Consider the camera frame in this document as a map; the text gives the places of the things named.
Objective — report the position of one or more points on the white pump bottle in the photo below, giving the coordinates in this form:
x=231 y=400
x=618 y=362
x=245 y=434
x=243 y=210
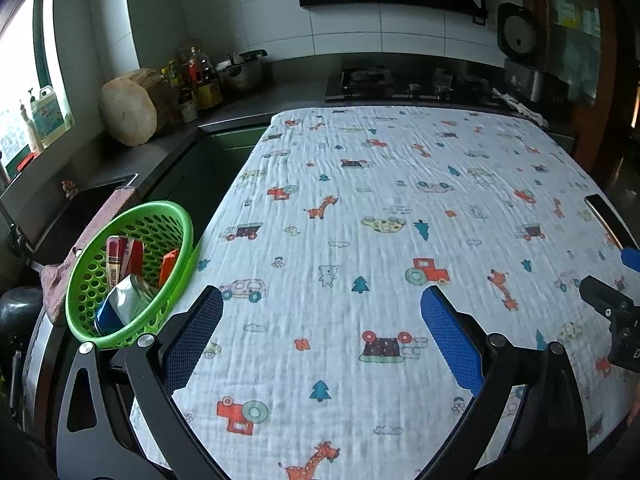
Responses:
x=31 y=132

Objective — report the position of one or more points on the red snack packet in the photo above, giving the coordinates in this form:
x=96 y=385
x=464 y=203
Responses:
x=169 y=266

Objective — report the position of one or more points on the person's right hand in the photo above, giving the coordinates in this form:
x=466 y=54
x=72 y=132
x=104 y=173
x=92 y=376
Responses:
x=636 y=407

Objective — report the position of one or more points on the steel faucet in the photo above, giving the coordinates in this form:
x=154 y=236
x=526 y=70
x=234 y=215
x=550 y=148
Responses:
x=17 y=240

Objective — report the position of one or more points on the white printed cartoon cloth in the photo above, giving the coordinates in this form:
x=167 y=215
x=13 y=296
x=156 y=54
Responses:
x=350 y=185

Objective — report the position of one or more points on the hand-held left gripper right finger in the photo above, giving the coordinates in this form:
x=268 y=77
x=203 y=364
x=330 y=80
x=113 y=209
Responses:
x=450 y=340

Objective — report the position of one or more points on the silver white paper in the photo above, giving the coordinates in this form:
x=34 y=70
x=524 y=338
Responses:
x=129 y=292

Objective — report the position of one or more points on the white detergent jug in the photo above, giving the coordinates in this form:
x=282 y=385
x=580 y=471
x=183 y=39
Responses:
x=47 y=115

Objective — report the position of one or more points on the steel cooking pot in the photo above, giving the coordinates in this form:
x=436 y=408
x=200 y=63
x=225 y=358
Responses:
x=240 y=77

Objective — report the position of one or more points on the round wooden chopping block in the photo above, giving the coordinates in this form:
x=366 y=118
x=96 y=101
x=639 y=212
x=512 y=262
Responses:
x=127 y=110

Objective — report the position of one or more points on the green perforated plastic basket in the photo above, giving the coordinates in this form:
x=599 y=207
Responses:
x=172 y=210

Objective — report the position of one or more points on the pink towel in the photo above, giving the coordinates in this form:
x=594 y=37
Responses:
x=55 y=285

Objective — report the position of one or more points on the window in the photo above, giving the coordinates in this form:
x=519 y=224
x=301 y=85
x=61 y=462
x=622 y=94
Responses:
x=20 y=60

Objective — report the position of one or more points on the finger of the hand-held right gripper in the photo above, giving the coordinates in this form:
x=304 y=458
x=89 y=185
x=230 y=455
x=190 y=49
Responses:
x=631 y=257
x=602 y=295

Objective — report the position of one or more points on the black smartphone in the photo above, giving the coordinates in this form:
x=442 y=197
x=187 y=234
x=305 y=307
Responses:
x=607 y=217

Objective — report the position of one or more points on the white rag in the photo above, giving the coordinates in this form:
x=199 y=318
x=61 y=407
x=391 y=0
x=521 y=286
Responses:
x=520 y=107

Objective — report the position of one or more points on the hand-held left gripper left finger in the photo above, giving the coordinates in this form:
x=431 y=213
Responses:
x=195 y=340

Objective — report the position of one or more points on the small red box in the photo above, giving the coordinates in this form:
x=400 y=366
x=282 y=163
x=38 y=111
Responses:
x=26 y=161

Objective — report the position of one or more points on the green base cabinet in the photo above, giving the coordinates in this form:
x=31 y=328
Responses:
x=220 y=160

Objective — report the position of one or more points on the yellow label bottle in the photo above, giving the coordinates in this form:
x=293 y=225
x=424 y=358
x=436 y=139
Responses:
x=207 y=96

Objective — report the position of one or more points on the dark sauce bottle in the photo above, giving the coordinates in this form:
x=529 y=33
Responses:
x=175 y=77

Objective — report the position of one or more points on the black rice cooker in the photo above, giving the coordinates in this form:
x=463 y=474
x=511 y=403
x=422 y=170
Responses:
x=530 y=80

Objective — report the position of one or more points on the wooden glass cabinet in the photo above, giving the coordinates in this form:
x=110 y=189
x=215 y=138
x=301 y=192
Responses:
x=575 y=35

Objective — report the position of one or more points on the black gas stove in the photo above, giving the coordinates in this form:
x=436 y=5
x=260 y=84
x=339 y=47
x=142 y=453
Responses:
x=365 y=82

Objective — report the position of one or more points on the small red white figurine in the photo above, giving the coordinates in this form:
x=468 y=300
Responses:
x=70 y=189

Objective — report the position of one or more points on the dark kitchen sink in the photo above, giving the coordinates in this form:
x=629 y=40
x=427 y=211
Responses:
x=65 y=220

